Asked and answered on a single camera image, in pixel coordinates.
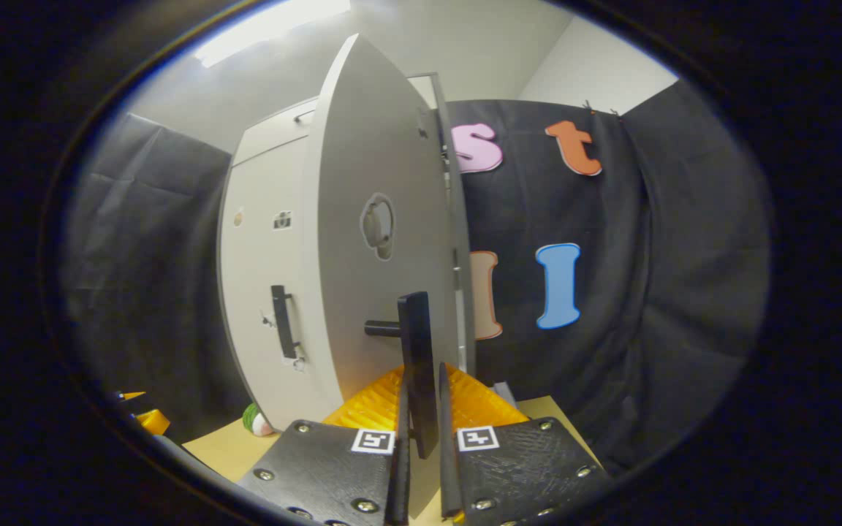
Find camera sticker shoe cabinet door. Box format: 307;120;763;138
218;135;319;432

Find grey double-door shoe cabinet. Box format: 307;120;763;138
216;33;477;432

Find ceiling light panel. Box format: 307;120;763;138
194;0;352;68

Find black door handle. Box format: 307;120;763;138
271;285;302;360
365;291;441;460

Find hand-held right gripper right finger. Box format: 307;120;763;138
438;363;612;526

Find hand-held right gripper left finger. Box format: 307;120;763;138
235;365;411;526

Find green white small object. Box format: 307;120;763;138
242;403;276;438

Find shell sticker shoe cabinet door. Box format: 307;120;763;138
298;33;466;413

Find grey cabinet drawer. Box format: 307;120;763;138
235;95;319;165

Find black backdrop cloth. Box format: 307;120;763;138
59;80;773;476

